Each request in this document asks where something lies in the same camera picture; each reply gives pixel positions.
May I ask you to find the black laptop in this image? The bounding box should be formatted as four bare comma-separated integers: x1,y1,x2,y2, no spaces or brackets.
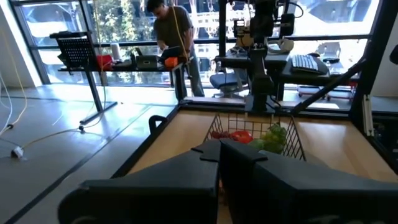
159,45,183,60

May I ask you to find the white keyboard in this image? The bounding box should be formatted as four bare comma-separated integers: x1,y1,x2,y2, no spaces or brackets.
291,54,320,75

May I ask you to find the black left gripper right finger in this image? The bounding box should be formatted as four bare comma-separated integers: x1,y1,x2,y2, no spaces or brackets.
219,139,398,224

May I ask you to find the black frame handle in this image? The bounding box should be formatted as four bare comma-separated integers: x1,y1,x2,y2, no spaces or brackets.
148,114,169,136

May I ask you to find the white cup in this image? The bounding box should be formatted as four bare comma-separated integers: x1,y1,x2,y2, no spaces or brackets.
109,42,123,62

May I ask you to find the white headset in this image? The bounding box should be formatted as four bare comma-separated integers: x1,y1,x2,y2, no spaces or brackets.
267,37,295,56

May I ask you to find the black aluminium table frame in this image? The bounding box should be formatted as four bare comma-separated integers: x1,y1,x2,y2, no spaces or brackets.
110,0,398,180

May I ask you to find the person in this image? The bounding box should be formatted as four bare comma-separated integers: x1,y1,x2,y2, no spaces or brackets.
145,0,206,100

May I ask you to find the black wire basket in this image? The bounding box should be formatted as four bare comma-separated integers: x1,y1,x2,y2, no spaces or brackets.
203,111,307,162

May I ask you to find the orange object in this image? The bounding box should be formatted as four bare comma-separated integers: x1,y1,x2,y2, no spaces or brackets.
164,56,179,70

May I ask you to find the black perforated stand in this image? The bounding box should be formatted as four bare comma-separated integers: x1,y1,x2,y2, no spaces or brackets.
49,30,119,126

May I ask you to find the silver frame bracket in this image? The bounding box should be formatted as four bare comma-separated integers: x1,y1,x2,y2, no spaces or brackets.
361,94,374,138

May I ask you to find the red apple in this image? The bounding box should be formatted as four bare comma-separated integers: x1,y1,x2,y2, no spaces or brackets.
230,129,254,145

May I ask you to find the dark red grapes bunch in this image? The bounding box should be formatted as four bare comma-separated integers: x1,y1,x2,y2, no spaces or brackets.
210,130,233,140

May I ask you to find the black device box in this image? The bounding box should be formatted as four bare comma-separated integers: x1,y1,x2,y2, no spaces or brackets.
135,54,160,70

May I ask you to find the black desk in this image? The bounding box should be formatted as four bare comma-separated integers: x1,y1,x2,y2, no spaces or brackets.
214,46,361,102

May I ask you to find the red box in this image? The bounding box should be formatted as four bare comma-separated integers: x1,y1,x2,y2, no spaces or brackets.
95,54,114,72

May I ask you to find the yellow hanging cable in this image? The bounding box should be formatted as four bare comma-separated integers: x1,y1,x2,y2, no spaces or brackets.
170,0,192,65

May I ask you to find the blue office chair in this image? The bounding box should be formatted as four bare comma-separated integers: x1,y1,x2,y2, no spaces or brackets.
208,70,251,100

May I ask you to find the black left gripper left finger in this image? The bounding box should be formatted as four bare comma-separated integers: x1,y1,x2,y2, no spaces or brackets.
57,139,221,224

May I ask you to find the green grapes bunch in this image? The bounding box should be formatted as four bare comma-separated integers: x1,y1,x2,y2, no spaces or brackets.
256,122,288,156

